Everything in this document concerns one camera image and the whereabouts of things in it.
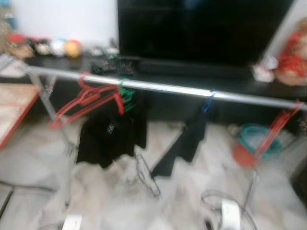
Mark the green plastic hanger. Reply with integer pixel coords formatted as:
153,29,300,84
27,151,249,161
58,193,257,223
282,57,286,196
118,79,137,113

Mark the red plastic hanger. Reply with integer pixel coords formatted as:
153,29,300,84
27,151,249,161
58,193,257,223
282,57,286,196
252,101,304,161
48,73,125,131

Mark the red laughing Buddha statue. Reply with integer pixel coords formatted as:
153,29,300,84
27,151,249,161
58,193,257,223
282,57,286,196
274,19,307,87

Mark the white tissue box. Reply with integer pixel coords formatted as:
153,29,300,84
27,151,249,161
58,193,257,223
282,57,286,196
253,57,275,82

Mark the red bin with teal bag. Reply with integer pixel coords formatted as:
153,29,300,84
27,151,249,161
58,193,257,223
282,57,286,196
233,124,283,168

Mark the black TV cabinet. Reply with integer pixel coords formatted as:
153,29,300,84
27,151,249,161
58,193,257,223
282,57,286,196
22,54,307,126

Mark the black television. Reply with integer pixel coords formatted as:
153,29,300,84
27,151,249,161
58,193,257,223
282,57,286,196
118,0,294,66

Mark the silver clothes rack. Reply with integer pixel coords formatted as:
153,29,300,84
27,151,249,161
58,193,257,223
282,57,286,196
26,66,307,211

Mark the black electronic box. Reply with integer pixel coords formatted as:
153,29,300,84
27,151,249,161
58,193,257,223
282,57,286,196
91,55,137,76

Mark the orange round toy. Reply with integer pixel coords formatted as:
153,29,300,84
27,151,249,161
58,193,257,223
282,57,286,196
65,40,82,59

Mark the white round toy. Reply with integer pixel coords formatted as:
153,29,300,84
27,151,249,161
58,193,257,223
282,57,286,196
50,39,66,57

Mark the black plush doll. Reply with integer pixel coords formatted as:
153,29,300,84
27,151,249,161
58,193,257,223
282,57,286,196
33,38,51,56

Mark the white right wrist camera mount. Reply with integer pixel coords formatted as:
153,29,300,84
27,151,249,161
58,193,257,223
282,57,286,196
221,199,241,230

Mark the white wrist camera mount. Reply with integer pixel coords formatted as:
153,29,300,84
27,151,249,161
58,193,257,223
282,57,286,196
61,215,83,230
221,199,241,230

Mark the black wire hanger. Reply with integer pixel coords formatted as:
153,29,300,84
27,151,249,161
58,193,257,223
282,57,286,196
127,153,161,198

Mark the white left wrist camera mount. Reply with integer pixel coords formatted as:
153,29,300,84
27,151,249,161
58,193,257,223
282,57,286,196
61,215,83,230

